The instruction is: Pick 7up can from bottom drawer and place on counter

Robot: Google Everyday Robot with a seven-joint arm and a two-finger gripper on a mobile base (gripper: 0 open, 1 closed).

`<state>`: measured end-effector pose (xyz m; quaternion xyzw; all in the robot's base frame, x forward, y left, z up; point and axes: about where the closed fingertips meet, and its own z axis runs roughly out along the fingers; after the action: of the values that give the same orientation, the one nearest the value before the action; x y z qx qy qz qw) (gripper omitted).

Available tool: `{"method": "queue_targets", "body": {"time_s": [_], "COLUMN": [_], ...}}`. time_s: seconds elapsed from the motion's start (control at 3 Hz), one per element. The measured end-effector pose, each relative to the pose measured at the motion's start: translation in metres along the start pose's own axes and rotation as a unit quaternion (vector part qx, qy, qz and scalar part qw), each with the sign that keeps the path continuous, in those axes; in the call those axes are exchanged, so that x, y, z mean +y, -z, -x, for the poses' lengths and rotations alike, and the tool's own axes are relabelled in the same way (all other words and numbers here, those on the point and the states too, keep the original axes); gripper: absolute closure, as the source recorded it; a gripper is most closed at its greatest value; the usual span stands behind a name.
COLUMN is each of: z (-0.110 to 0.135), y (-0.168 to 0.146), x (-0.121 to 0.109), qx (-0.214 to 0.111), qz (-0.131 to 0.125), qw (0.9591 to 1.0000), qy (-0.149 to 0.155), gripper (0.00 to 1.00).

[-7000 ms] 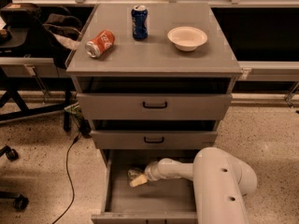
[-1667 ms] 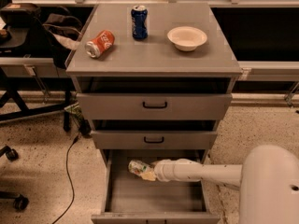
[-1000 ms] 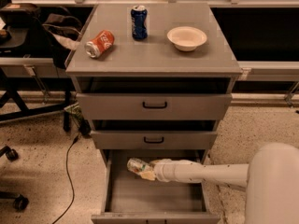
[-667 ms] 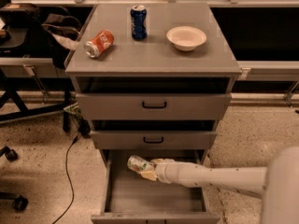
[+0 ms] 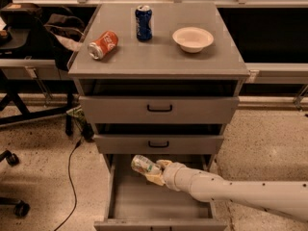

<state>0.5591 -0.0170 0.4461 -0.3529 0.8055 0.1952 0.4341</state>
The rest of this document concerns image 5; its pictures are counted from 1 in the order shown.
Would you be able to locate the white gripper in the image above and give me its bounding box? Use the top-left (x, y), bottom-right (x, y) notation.
top-left (145, 160), bottom-right (193, 192)

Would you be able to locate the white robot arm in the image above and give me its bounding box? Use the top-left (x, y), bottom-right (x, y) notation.
top-left (144, 160), bottom-right (308, 222)

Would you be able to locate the grey middle drawer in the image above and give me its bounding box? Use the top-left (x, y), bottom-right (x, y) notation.
top-left (94, 124), bottom-right (223, 154)

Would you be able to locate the grey drawer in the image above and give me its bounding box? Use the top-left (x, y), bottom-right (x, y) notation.
top-left (80, 80), bottom-right (239, 124)
top-left (94, 154), bottom-right (226, 231)
top-left (94, 124), bottom-right (223, 154)

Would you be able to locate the grey bottom drawer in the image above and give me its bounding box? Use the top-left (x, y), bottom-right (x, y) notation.
top-left (94, 154), bottom-right (226, 231)

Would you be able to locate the grey top drawer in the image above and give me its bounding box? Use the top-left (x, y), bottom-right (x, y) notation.
top-left (80, 80), bottom-right (239, 124)

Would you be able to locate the grey drawer cabinet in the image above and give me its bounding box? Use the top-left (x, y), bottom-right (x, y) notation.
top-left (69, 2), bottom-right (248, 168)

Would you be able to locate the orange soda can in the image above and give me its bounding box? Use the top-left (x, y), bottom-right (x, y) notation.
top-left (88, 31), bottom-right (118, 60)

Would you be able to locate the blue pepsi can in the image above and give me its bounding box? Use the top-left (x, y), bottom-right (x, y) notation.
top-left (135, 5), bottom-right (152, 41)

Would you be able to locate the green chip bag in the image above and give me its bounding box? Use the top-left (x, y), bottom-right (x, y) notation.
top-left (66, 106), bottom-right (87, 130)

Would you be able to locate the white bowl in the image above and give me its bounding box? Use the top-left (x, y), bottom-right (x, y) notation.
top-left (172, 27), bottom-right (214, 53)

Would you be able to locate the black office chair base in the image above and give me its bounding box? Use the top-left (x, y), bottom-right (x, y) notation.
top-left (0, 150), bottom-right (30, 218)

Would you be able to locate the dark jacket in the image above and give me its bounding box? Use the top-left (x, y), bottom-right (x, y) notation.
top-left (44, 13), bottom-right (85, 41)

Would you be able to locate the black bag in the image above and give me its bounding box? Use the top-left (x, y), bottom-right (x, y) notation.
top-left (0, 3), bottom-right (72, 71)

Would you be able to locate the black middle drawer handle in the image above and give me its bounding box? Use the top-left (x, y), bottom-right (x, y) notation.
top-left (147, 141), bottom-right (169, 148)

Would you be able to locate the black drawer handle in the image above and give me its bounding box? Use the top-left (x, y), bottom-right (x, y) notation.
top-left (147, 141), bottom-right (169, 148)
top-left (146, 104), bottom-right (173, 113)

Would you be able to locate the black top drawer handle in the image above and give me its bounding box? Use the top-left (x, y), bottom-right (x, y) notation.
top-left (146, 104), bottom-right (173, 113)

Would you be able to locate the black floor cable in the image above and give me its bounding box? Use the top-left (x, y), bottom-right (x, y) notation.
top-left (52, 138), bottom-right (83, 231)

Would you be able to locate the black table frame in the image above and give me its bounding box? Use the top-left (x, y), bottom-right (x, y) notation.
top-left (0, 68), bottom-right (75, 137)

